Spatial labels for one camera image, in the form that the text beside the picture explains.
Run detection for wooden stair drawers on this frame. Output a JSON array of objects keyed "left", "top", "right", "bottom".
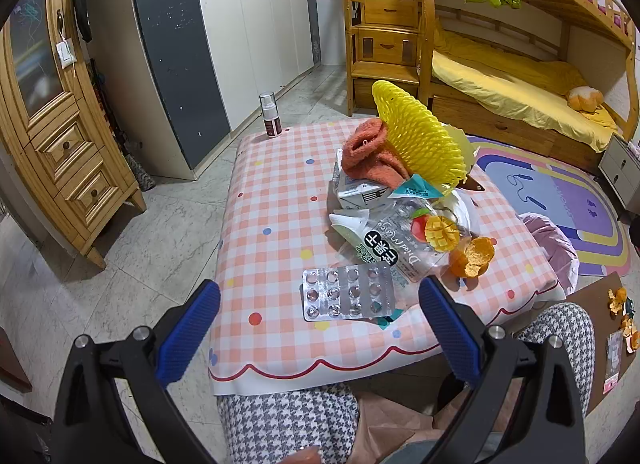
[{"left": 342, "top": 0, "right": 433, "bottom": 117}]

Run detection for drink carton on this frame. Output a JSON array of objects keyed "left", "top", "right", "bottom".
[{"left": 331, "top": 149, "right": 396, "bottom": 212}]

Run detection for pale yellow wrapper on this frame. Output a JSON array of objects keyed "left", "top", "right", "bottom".
[{"left": 447, "top": 125, "right": 481, "bottom": 181}]

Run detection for wooden cabinet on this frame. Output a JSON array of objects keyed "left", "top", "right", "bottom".
[{"left": 0, "top": 0, "right": 147, "bottom": 270}]

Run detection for person's left leg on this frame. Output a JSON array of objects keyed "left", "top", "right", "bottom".
[{"left": 216, "top": 381, "right": 361, "bottom": 464}]

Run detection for person's leg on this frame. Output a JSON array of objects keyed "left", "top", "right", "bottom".
[
  {"left": 515, "top": 301, "right": 597, "bottom": 415},
  {"left": 216, "top": 381, "right": 361, "bottom": 464}
]

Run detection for silver pill blister pack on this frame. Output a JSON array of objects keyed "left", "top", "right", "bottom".
[{"left": 301, "top": 264, "right": 397, "bottom": 322}]

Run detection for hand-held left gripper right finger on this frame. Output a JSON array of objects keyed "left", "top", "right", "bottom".
[{"left": 419, "top": 276, "right": 587, "bottom": 464}]

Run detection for rainbow oval rug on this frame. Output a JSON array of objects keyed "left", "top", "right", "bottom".
[{"left": 465, "top": 134, "right": 632, "bottom": 277}]

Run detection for person's right leg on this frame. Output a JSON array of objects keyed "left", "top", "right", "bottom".
[{"left": 515, "top": 301, "right": 597, "bottom": 415}]

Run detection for grey nightstand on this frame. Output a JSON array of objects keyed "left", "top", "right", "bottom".
[{"left": 597, "top": 134, "right": 640, "bottom": 220}]

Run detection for clear dried fruit bag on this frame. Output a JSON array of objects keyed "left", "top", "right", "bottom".
[{"left": 340, "top": 196, "right": 473, "bottom": 285}]

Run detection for white and green paper packet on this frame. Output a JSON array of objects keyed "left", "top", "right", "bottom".
[{"left": 328, "top": 209, "right": 373, "bottom": 245}]

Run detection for silver spray bottle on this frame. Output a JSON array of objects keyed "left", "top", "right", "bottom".
[{"left": 259, "top": 92, "right": 283, "bottom": 137}]

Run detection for trash bin with pink bag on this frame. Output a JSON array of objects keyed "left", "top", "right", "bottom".
[{"left": 517, "top": 212, "right": 580, "bottom": 295}]

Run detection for teal triangular packet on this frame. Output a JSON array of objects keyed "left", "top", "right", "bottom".
[{"left": 390, "top": 173, "right": 453, "bottom": 200}]

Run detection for yellow foam fruit net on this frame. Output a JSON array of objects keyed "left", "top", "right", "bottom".
[{"left": 371, "top": 80, "right": 473, "bottom": 197}]

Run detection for white and grey wardrobe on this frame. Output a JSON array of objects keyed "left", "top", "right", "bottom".
[{"left": 80, "top": 0, "right": 321, "bottom": 182}]

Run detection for table with pink checkered cloth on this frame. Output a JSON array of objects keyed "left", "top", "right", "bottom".
[{"left": 207, "top": 118, "right": 566, "bottom": 397}]

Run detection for orange towel cloth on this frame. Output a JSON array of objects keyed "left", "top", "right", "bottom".
[{"left": 341, "top": 118, "right": 411, "bottom": 184}]

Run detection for orange plush toy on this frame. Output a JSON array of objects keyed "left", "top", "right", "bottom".
[{"left": 567, "top": 86, "right": 605, "bottom": 112}]

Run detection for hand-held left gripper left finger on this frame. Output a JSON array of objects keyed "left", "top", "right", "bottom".
[{"left": 52, "top": 279, "right": 222, "bottom": 464}]

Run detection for orange peel half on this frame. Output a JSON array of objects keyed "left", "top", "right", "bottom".
[{"left": 448, "top": 236, "right": 496, "bottom": 279}]

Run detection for yellow bed sheet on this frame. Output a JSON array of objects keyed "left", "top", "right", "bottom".
[{"left": 431, "top": 19, "right": 621, "bottom": 152}]

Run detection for pink and white packet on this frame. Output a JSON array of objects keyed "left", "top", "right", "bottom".
[{"left": 602, "top": 331, "right": 623, "bottom": 395}]

